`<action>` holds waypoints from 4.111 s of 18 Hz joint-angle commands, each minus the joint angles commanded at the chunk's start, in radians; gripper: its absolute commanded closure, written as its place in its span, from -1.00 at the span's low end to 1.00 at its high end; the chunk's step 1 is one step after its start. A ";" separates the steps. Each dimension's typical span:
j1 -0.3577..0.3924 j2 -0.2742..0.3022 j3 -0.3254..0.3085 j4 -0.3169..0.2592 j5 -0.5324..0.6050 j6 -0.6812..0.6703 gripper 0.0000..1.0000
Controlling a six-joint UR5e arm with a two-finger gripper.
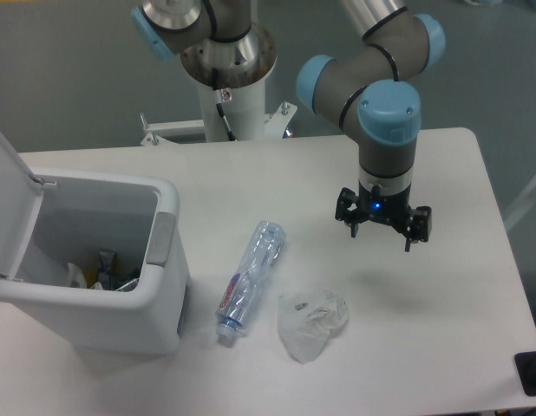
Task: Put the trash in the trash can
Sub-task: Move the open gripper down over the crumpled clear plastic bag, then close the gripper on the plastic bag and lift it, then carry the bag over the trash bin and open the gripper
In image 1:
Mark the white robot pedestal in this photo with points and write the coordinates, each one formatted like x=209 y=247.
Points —
x=230 y=80

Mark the clear plastic bag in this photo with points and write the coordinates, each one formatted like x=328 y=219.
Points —
x=306 y=321

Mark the white trash can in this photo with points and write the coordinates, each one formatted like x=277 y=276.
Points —
x=87 y=212

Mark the crushed clear plastic bottle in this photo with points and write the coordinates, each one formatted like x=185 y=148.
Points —
x=244 y=290

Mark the black device at table edge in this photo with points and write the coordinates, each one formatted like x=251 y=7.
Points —
x=526 y=366

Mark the dark wrapper trash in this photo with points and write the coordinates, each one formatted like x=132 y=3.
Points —
x=109 y=277

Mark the white trash can lid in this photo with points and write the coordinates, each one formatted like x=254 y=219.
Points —
x=21 y=197

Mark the white crumpled paper trash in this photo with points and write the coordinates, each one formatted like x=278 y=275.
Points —
x=76 y=279

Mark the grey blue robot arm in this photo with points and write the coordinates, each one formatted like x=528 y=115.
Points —
x=367 y=97

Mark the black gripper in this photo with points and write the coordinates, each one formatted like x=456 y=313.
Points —
x=416 y=223

